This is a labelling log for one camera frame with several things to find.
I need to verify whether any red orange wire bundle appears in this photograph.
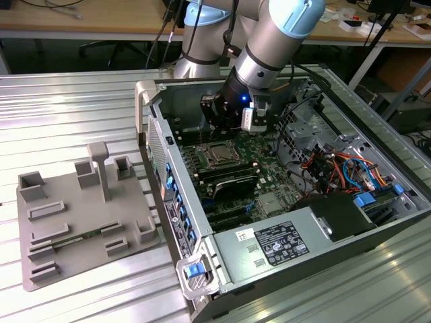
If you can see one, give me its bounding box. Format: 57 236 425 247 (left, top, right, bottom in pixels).
300 151 344 189

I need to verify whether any long wooden desk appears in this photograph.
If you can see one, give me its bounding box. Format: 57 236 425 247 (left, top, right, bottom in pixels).
0 0 431 44

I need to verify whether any small white box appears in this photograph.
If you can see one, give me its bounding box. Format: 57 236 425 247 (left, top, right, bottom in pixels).
339 19 371 34

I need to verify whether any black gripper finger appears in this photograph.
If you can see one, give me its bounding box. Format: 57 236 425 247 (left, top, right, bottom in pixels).
218 110 242 139
200 94 224 137

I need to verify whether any grey parts rack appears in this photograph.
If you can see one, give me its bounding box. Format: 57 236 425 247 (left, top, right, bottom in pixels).
15 141 162 293

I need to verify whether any grey power supply unit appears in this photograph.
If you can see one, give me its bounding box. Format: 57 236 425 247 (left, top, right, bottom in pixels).
212 205 334 286

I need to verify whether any perforated metal disk bay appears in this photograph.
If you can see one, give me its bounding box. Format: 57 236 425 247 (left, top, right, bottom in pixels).
274 100 341 162

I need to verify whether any silver chipset heatsink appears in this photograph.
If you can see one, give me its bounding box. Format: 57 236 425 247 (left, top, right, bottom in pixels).
258 193 284 217

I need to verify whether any grey open PC case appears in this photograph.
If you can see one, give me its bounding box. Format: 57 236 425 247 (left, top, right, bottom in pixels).
133 63 431 323

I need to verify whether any black graphics card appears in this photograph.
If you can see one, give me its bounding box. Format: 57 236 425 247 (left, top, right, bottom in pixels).
211 173 261 203

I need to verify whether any metal socket cover frame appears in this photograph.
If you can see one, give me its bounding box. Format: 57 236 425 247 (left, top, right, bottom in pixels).
201 141 244 168

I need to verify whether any black chair base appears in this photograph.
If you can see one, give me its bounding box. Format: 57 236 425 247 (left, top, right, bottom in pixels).
79 40 144 70

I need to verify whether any silver Intel CPU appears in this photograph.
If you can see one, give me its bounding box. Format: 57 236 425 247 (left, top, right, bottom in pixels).
212 145 238 163

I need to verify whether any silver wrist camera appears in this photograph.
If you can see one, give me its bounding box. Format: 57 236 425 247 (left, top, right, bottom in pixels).
240 94 271 133

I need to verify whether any blue case latch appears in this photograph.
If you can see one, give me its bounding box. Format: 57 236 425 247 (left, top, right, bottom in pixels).
183 264 203 280

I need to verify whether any brown cardboard box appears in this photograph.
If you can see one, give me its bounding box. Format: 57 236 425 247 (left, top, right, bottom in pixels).
403 22 431 38

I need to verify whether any green motherboard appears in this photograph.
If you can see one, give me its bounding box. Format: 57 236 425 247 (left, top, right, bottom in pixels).
170 116 306 233

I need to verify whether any black camera cable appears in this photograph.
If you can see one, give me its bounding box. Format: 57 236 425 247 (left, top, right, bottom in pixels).
264 63 333 135

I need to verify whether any blue data wire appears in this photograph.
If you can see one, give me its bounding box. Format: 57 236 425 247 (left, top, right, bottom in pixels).
342 157 375 189

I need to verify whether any black plastic duct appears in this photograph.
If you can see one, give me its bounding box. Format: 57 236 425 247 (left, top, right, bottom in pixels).
290 192 378 244

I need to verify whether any green RAM stick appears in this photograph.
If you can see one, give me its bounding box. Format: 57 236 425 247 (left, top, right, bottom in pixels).
52 227 104 250

